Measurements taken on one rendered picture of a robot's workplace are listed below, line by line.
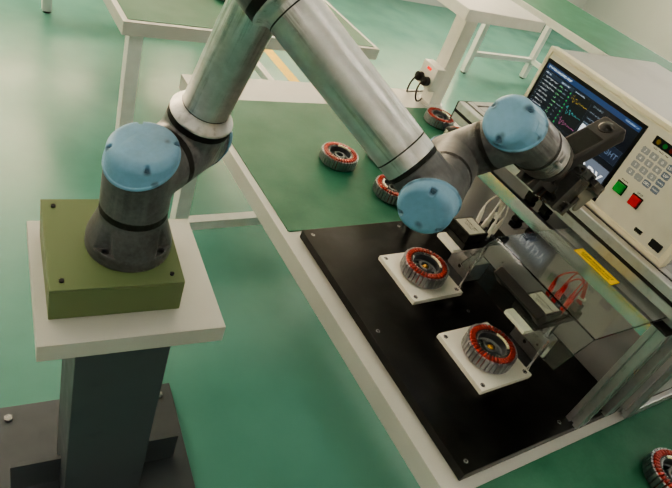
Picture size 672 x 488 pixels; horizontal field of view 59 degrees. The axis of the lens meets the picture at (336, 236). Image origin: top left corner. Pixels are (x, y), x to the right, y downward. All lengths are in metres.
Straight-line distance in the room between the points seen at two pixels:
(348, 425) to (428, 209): 1.38
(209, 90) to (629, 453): 1.07
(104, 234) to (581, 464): 0.98
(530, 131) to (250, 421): 1.39
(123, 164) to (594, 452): 1.02
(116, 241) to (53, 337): 0.19
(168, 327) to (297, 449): 0.91
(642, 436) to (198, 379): 1.27
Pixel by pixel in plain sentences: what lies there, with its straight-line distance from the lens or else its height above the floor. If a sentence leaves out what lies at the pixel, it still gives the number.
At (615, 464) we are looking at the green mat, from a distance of 1.35.
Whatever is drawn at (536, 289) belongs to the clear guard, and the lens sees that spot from 1.04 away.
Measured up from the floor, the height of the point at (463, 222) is 0.92.
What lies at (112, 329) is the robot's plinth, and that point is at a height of 0.75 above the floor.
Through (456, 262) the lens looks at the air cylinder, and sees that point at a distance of 1.48.
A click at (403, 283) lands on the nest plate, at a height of 0.78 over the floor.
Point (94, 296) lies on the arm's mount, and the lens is 1.09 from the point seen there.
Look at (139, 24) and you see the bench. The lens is 2.26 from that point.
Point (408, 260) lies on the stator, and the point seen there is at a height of 0.82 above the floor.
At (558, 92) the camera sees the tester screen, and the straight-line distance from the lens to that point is 1.29.
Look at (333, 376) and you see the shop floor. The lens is 2.14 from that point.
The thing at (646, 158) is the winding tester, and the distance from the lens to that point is 1.19.
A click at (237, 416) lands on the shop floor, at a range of 1.95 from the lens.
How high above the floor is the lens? 1.59
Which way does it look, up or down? 36 degrees down
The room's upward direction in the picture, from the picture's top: 22 degrees clockwise
